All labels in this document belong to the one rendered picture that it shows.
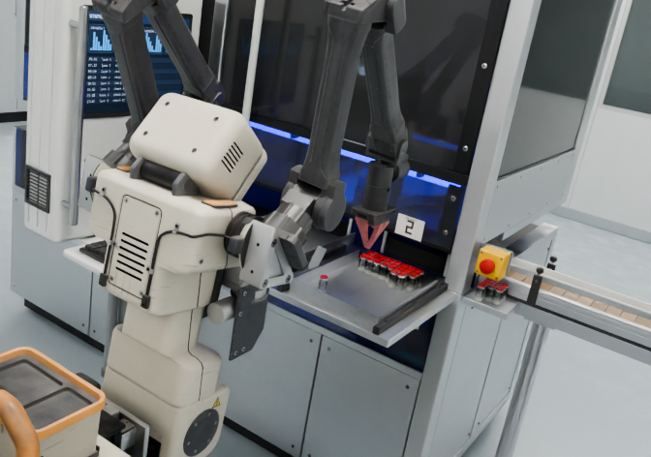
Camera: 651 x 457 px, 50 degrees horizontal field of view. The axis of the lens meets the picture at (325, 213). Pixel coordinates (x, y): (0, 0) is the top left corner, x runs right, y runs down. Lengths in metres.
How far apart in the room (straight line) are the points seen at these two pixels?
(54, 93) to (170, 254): 0.90
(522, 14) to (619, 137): 4.69
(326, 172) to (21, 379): 0.64
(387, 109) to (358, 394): 1.10
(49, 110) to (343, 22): 1.08
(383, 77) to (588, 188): 5.30
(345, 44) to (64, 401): 0.76
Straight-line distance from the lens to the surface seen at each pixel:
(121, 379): 1.52
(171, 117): 1.32
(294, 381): 2.39
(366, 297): 1.82
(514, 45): 1.83
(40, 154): 2.12
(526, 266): 2.10
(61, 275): 3.14
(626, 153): 6.47
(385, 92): 1.38
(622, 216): 6.55
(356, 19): 1.18
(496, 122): 1.85
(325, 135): 1.24
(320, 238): 2.17
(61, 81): 2.01
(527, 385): 2.16
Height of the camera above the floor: 1.63
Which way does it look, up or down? 18 degrees down
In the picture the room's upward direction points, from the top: 10 degrees clockwise
